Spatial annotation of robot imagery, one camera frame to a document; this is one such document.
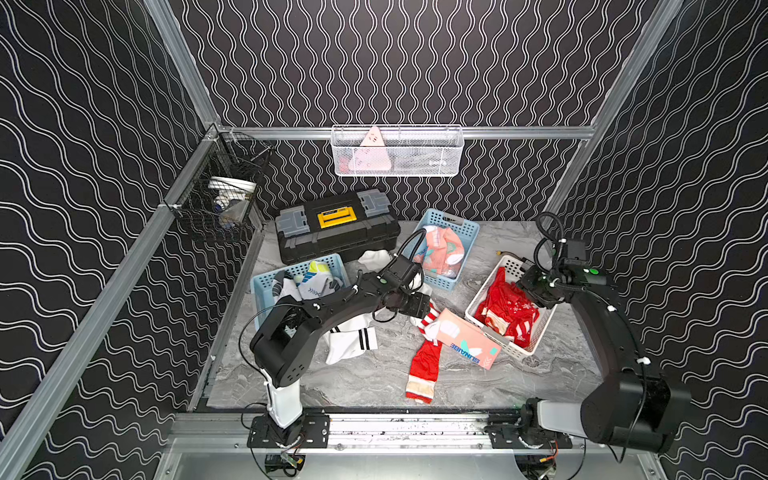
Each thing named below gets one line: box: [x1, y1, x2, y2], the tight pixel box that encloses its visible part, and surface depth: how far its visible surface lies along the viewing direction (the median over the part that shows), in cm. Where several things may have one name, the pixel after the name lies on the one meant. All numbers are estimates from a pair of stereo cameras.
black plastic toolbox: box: [275, 188, 401, 265], surface depth 100 cm
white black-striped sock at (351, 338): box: [323, 311, 378, 365], surface depth 90 cm
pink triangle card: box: [349, 126, 392, 171], surface depth 92 cm
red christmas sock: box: [474, 267, 540, 348], surface depth 91 cm
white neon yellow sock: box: [281, 260, 343, 300], surface depth 97 cm
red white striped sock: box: [405, 302, 442, 404], surface depth 87 cm
